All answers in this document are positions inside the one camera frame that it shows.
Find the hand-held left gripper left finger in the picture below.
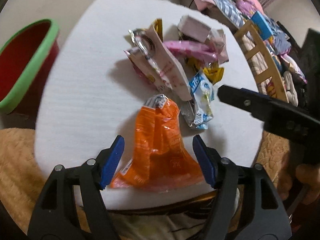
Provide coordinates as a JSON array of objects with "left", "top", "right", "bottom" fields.
[{"left": 27, "top": 135, "right": 125, "bottom": 240}]

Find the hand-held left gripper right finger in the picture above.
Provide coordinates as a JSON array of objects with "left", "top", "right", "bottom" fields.
[{"left": 192, "top": 134, "right": 292, "bottom": 240}]

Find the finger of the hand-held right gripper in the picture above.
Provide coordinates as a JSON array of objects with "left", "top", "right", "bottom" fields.
[{"left": 217, "top": 84, "right": 296, "bottom": 123}]

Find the blue white snack wrapper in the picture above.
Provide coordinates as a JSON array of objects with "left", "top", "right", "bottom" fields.
[{"left": 180, "top": 71, "right": 215, "bottom": 130}]

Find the orange snack bag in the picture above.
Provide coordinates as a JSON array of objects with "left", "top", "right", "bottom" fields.
[{"left": 110, "top": 94, "right": 205, "bottom": 189}]

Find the pink plastic wrapper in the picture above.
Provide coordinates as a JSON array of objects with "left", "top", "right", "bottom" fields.
[{"left": 162, "top": 40, "right": 218, "bottom": 63}]

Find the pink beige paper wrapper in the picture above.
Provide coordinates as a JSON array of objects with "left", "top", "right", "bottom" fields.
[{"left": 124, "top": 26, "right": 193, "bottom": 102}]

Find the small white carton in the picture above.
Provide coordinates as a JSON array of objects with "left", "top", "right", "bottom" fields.
[{"left": 178, "top": 15, "right": 212, "bottom": 42}]

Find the red basin with green rim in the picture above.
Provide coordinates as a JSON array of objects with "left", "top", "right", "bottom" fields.
[{"left": 0, "top": 19, "right": 60, "bottom": 114}]

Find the person's right hand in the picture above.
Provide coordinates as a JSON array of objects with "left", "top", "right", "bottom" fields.
[{"left": 279, "top": 152, "right": 320, "bottom": 205}]

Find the wooden chair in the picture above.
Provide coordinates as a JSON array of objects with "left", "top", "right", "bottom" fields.
[{"left": 234, "top": 20, "right": 289, "bottom": 103}]

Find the bed with plaid blanket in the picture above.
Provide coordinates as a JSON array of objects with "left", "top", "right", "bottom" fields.
[{"left": 195, "top": 0, "right": 248, "bottom": 28}]

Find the tan fuzzy blanket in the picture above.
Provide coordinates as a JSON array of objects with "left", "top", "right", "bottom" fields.
[{"left": 0, "top": 127, "right": 84, "bottom": 233}]

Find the silver foil wrapper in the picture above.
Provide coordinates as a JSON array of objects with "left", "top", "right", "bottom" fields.
[{"left": 127, "top": 28, "right": 153, "bottom": 55}]

